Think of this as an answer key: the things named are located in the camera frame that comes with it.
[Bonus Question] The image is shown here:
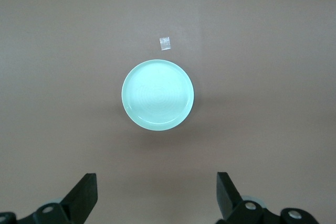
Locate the small clear tape piece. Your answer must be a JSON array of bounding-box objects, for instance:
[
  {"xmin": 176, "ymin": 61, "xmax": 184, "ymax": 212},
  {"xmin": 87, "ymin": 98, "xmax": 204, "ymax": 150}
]
[{"xmin": 159, "ymin": 36, "xmax": 171, "ymax": 51}]

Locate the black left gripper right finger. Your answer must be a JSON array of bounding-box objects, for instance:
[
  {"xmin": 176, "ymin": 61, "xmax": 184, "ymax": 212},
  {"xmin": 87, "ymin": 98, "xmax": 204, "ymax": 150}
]
[{"xmin": 216, "ymin": 172, "xmax": 320, "ymax": 224}]

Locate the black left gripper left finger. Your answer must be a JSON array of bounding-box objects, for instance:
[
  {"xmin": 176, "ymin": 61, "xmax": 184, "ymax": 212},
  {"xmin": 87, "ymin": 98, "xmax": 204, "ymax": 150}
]
[{"xmin": 0, "ymin": 173, "xmax": 99, "ymax": 224}]

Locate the light green round plate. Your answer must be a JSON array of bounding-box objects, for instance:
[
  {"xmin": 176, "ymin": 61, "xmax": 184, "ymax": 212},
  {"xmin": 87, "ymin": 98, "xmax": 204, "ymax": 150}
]
[{"xmin": 121, "ymin": 59, "xmax": 195, "ymax": 132}]

